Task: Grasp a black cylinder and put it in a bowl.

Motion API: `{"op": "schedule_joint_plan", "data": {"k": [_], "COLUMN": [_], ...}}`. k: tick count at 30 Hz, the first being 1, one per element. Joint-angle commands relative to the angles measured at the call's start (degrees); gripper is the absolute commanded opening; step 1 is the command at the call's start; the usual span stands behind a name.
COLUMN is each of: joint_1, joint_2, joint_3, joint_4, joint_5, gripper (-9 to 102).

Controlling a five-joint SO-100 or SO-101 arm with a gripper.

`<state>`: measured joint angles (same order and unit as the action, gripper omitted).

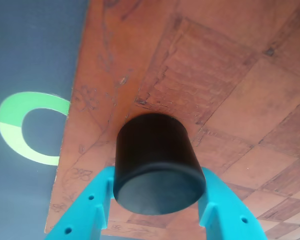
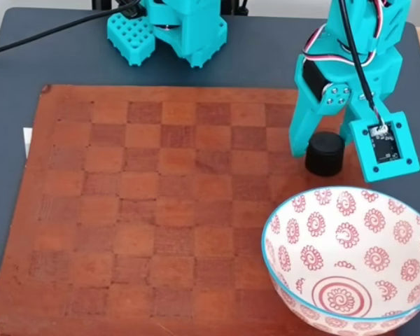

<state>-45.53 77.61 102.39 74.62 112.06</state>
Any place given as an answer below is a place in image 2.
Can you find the white paper sheet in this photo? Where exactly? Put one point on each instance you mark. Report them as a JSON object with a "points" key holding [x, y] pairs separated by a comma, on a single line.
{"points": [[27, 140]]}

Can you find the black table clamp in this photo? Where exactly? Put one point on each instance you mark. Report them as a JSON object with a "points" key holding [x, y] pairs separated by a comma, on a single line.
{"points": [[101, 3], [238, 7]]}

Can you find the white bowl red flower pattern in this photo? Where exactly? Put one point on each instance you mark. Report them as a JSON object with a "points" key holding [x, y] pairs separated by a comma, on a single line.
{"points": [[346, 252]]}

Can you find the brown leather chessboard mat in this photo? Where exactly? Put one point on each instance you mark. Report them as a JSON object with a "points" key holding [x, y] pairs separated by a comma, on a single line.
{"points": [[161, 210]]}

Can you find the black cylinder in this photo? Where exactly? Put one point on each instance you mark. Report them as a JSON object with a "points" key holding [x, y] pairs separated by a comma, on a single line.
{"points": [[327, 157]]}

